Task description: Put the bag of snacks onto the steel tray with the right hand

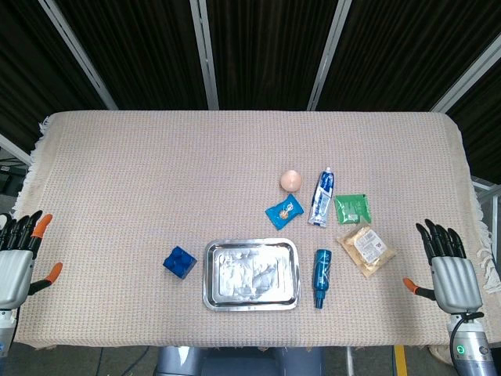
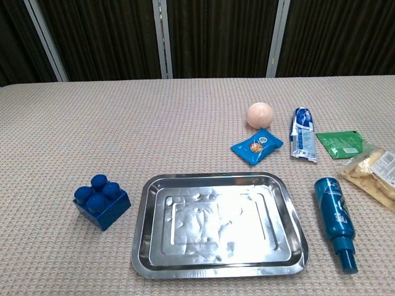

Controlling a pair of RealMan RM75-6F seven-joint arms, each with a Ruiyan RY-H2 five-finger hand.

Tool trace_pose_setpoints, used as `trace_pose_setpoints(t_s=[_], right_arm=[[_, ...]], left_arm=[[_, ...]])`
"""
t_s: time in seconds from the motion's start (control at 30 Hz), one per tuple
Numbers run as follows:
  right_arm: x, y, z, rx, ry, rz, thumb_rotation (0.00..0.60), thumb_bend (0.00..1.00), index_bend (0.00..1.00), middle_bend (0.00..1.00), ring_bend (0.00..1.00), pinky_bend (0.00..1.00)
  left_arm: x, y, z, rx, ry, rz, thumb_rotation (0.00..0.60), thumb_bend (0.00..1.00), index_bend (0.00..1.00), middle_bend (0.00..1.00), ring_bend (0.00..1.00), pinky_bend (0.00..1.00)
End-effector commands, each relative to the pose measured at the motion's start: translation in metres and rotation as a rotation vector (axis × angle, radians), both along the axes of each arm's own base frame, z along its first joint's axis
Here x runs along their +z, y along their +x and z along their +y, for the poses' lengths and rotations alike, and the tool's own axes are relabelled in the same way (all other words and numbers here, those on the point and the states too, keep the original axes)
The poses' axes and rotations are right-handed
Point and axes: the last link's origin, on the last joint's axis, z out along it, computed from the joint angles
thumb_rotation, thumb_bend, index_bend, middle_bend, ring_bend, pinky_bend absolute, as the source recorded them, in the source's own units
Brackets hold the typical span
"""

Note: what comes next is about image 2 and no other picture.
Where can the green sachet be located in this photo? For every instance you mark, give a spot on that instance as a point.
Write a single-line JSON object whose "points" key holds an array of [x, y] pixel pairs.
{"points": [[339, 142]]}

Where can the blue toy building block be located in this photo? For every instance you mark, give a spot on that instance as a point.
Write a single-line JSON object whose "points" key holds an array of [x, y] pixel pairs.
{"points": [[103, 205]]}

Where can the blue snack packet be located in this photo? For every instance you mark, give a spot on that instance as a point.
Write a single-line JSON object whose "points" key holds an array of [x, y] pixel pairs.
{"points": [[256, 146]]}

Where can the pink ball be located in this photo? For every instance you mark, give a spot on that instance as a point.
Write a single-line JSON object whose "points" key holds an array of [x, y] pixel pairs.
{"points": [[260, 115]]}

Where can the blue spray bottle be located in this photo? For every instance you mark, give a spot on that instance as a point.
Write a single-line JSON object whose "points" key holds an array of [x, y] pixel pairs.
{"points": [[336, 216]]}

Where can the blue white toothpaste tube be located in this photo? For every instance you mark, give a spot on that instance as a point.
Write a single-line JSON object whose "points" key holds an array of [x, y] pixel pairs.
{"points": [[303, 135]]}

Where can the clear bag of snacks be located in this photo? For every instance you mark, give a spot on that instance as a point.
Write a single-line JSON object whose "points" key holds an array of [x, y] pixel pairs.
{"points": [[370, 172]]}

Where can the grey partition post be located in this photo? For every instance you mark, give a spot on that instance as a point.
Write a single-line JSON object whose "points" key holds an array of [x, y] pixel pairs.
{"points": [[46, 40], [163, 38], [277, 37]]}

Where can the stainless steel tray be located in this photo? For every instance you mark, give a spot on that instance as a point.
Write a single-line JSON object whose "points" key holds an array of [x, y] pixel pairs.
{"points": [[219, 225]]}

